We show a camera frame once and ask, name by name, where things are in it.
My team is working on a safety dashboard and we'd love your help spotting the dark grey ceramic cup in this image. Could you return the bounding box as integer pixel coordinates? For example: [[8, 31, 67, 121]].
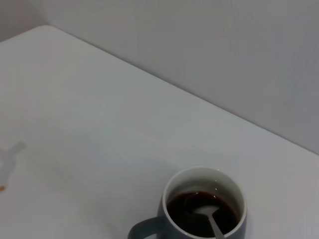
[[127, 165, 249, 239]]

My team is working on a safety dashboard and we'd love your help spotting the metal spoon with blue handle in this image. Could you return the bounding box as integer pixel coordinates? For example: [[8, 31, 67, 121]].
[[193, 205, 225, 239]]

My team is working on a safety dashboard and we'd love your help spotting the dark brown coffee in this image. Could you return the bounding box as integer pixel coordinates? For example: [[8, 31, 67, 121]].
[[166, 191, 239, 236]]

